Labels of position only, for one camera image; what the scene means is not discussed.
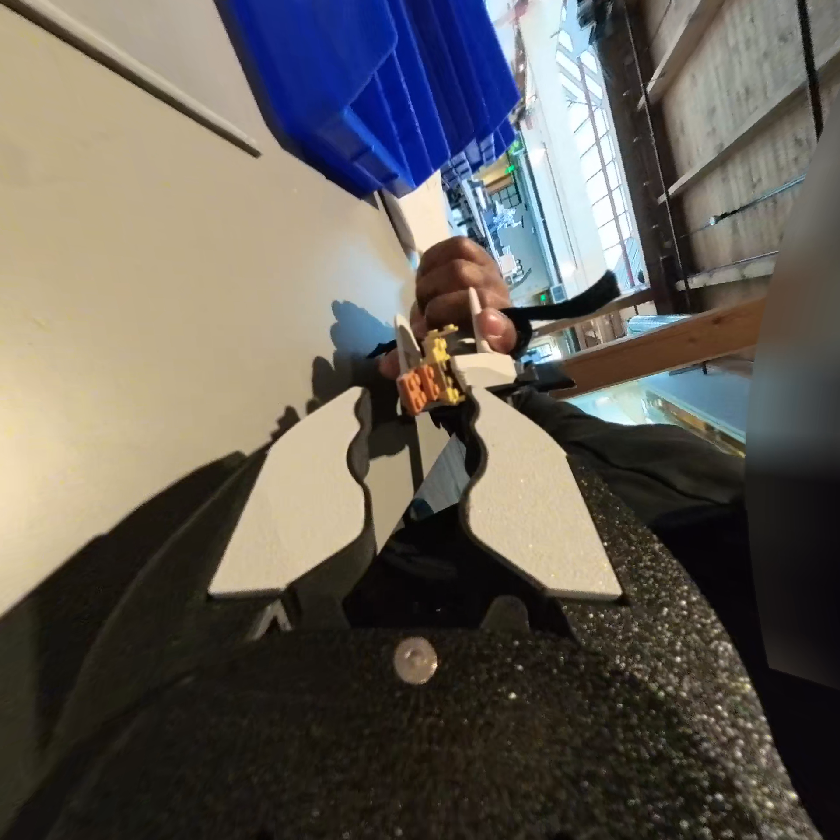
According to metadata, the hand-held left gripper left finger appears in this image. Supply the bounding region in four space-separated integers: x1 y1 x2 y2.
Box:
208 387 376 602

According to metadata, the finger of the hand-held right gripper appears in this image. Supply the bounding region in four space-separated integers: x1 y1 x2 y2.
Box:
451 353 517 393
394 312 427 380

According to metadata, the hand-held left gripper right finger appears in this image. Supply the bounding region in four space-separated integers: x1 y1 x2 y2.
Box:
458 387 625 602

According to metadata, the tan brick assembly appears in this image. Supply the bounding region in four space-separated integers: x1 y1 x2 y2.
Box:
419 324 469 406

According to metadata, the blue plastic bin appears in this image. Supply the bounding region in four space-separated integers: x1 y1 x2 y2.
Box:
217 0 422 199
377 0 527 193

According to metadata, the grey desk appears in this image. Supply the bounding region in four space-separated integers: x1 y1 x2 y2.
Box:
0 0 462 723

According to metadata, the person's right hand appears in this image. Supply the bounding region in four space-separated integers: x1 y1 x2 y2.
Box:
402 238 522 361

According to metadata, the grey instruction booklet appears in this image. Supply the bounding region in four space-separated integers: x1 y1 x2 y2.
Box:
13 0 278 160

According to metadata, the wooden post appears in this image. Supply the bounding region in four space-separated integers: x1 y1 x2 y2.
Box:
554 294 770 399

